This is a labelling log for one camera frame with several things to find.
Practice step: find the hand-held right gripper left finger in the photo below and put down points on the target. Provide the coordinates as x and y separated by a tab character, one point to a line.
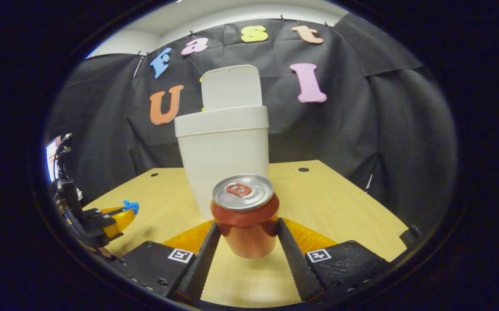
201	263

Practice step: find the wooden desktop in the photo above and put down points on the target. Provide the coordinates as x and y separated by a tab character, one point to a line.
318	207

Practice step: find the black backdrop cloth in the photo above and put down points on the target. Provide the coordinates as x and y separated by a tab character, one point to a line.
340	129

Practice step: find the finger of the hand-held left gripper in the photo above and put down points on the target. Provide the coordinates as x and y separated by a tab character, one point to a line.
119	224
102	211

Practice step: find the red pop can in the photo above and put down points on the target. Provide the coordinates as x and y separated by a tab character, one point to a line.
245	224

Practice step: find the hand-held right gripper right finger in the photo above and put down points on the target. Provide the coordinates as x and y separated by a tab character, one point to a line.
294	263

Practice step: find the computer monitor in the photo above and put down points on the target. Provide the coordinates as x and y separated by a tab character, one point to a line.
52	160

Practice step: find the blue paper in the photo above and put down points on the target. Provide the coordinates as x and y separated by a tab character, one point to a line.
131	207

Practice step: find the black desk edge bracket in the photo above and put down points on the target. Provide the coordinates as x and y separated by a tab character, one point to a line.
411	236

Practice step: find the white desktop garbage bin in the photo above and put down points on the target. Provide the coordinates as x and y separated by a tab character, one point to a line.
221	147

